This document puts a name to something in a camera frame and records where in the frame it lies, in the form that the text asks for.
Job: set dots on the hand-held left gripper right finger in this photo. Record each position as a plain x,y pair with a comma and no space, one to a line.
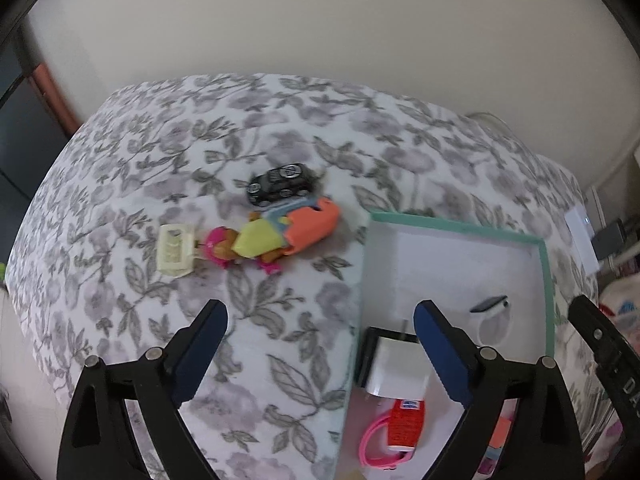
440,355

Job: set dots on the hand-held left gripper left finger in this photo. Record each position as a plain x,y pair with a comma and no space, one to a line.
200,350

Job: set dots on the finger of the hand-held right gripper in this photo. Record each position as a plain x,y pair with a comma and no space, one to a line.
605,345

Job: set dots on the white power adapter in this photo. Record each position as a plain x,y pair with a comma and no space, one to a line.
397,370

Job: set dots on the black power adapter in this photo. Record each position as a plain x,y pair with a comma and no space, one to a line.
367,355

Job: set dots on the red glue stick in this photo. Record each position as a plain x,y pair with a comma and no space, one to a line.
405,425

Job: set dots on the teal cardboard box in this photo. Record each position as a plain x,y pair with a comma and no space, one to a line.
425,270

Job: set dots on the orange blue toy vehicle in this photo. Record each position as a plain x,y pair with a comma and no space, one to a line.
312,225

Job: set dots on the printed colourful cloth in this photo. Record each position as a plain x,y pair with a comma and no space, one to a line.
622,305

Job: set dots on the small orange block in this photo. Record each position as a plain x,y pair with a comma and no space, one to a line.
500,432

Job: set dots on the cream hair claw clip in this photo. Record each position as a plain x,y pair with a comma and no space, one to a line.
174,250

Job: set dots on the pink toy figure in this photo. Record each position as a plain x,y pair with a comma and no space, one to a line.
220,247

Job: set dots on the pink wristband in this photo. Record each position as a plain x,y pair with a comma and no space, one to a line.
372,440

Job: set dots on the floral grey white blanket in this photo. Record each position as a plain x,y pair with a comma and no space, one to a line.
200,170

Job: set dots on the black toy car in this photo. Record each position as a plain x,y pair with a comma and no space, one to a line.
280,182

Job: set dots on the dark cabinet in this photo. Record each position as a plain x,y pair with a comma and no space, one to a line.
25,140

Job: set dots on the brown wooden trim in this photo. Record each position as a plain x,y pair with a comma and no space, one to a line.
52,95

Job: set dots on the white wall plug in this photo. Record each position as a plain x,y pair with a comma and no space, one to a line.
580,227

